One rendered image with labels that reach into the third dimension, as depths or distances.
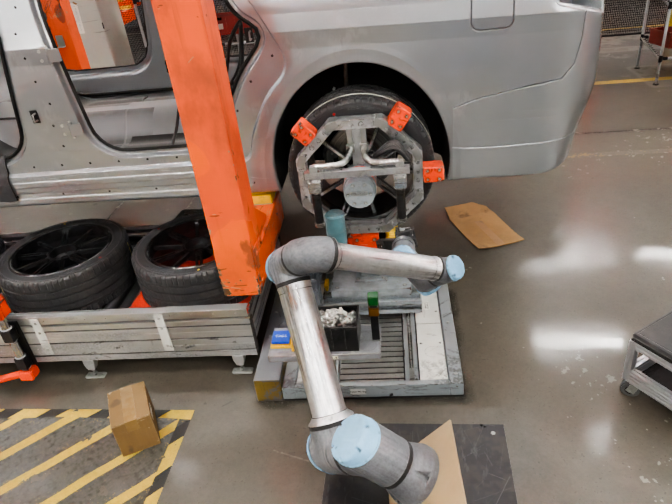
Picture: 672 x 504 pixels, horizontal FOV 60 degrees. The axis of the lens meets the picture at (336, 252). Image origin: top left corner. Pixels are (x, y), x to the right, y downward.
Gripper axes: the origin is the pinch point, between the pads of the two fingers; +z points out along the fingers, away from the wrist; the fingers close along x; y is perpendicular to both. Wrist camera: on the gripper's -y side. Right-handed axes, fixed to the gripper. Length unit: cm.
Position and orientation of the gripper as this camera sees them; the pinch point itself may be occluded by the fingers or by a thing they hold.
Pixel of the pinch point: (398, 232)
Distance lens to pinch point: 248.8
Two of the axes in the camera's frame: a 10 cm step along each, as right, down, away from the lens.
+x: -2.5, -9.2, -2.9
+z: 1.1, -3.3, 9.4
